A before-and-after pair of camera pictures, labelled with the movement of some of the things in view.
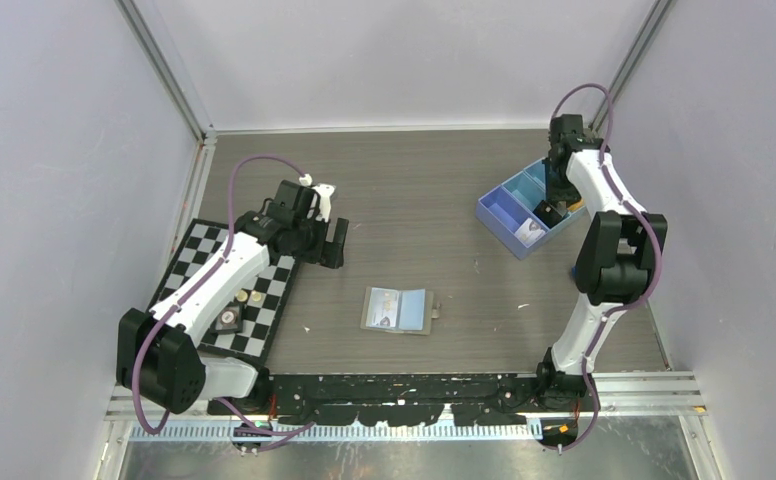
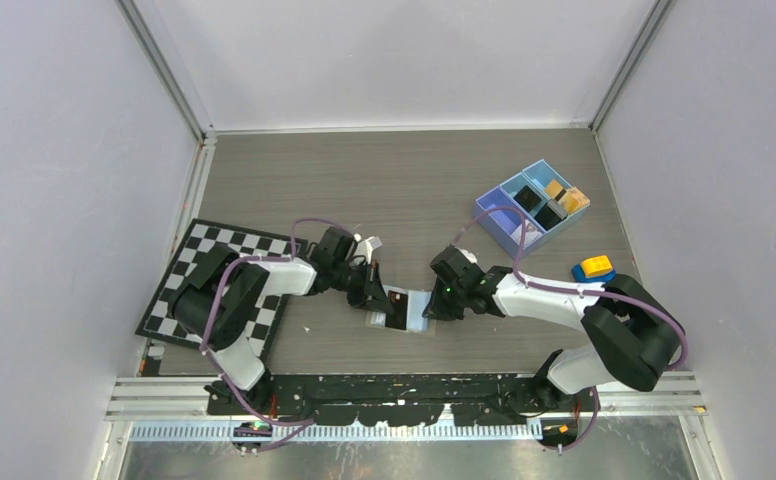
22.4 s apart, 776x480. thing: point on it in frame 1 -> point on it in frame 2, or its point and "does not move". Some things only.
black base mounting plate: (394, 399) does not move
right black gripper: (569, 195) -> (438, 310)
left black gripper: (328, 253) -> (374, 297)
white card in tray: (529, 232) does not move
